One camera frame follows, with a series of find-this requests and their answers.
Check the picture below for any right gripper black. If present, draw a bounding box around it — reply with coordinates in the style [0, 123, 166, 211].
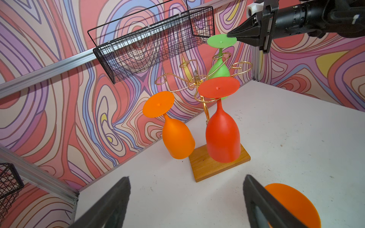
[227, 1, 326, 53]

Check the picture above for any green wine glass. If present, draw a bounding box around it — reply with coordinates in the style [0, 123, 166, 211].
[206, 34, 240, 98]

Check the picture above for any gold wire glass rack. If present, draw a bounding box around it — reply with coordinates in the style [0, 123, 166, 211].
[154, 52, 254, 123]

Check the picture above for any red wine glass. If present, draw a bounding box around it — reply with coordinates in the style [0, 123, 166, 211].
[198, 77, 240, 163]

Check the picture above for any orange wine glass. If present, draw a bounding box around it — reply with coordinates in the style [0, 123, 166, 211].
[143, 91, 195, 159]
[264, 183, 322, 228]

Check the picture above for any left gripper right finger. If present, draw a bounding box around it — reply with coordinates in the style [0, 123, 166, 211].
[243, 174, 305, 228]

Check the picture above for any black wire basket back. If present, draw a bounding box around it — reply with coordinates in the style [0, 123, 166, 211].
[92, 6, 215, 84]

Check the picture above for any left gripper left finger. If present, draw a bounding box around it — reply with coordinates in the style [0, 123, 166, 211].
[70, 177, 131, 228]

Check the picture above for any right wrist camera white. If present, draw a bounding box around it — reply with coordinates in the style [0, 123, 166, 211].
[246, 2, 264, 18]

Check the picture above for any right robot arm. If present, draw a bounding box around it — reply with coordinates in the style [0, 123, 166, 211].
[227, 1, 365, 54]

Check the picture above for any black wire basket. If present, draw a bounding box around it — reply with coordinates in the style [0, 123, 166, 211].
[1, 163, 24, 224]
[92, 6, 215, 84]

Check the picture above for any wooden rack base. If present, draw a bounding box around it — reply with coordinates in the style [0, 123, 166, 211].
[189, 145, 251, 182]

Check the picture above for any black wire basket left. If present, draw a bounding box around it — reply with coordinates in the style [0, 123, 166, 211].
[1, 163, 24, 224]

